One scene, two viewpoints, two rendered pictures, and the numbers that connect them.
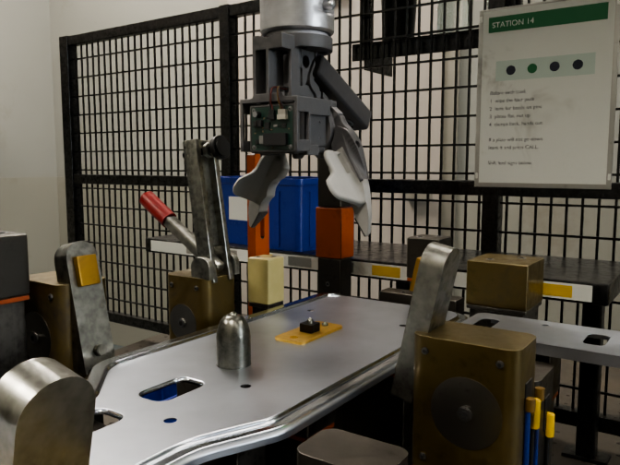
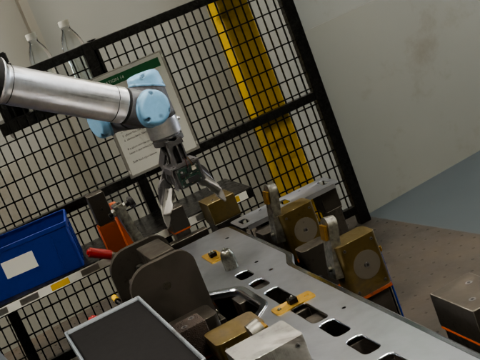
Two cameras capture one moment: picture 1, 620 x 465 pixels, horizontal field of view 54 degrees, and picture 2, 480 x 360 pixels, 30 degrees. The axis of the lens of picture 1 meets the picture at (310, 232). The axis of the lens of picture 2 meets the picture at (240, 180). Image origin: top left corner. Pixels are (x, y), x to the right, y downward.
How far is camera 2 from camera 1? 172 cm
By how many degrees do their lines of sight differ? 51
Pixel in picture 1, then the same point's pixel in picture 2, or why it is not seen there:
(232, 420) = (281, 259)
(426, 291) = (275, 200)
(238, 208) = (15, 267)
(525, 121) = (143, 131)
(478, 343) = (299, 206)
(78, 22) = not seen: outside the picture
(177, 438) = (285, 265)
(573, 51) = not seen: hidden behind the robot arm
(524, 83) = not seen: hidden behind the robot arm
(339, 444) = (306, 246)
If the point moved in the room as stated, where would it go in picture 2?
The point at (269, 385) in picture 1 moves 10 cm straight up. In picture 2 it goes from (260, 257) to (244, 217)
